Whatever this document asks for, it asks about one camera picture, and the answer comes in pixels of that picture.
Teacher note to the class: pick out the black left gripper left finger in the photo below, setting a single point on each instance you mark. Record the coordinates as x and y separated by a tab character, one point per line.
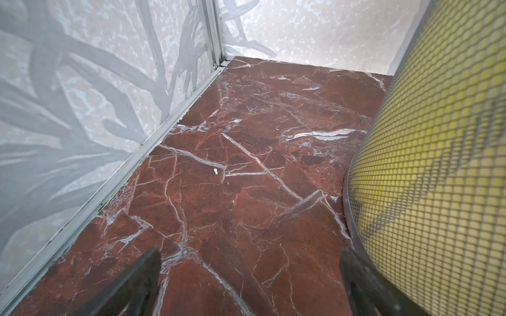
134	291

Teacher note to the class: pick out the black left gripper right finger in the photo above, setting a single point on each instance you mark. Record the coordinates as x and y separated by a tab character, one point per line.
369	292

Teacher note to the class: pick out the mesh trash bin yellow bag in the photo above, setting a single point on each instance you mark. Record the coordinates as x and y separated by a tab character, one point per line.
427	187

